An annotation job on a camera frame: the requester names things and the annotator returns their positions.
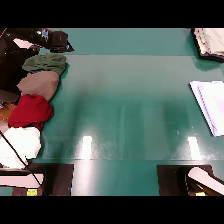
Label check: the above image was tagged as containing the beige garment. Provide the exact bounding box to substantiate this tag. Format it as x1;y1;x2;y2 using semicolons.
16;70;61;102

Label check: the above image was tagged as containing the red garment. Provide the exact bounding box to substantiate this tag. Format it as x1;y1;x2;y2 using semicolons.
7;93;55;132

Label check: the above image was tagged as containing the green garment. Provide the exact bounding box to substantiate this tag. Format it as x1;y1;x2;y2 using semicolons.
21;53;68;76

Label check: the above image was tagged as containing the black cable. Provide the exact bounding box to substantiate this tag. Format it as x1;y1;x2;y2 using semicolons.
0;129;48;197

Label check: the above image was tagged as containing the cream folded garment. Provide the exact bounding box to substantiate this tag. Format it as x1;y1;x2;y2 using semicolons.
194;27;224;57

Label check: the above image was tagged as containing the white folded garment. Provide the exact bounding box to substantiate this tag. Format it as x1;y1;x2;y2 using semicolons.
189;80;224;137

